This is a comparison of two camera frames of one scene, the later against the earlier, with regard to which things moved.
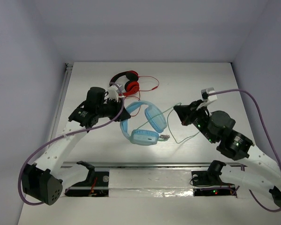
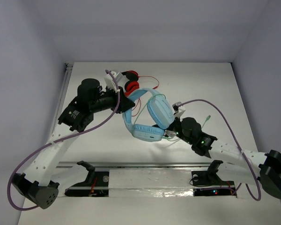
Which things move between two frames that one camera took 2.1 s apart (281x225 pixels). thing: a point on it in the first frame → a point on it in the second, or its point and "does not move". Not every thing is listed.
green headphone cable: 167,124 → 168,139
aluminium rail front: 147,165 does not move
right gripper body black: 197,117 → 176,126
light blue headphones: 156,119 → 161,115
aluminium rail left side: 67,75 does not move
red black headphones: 132,86 does not move
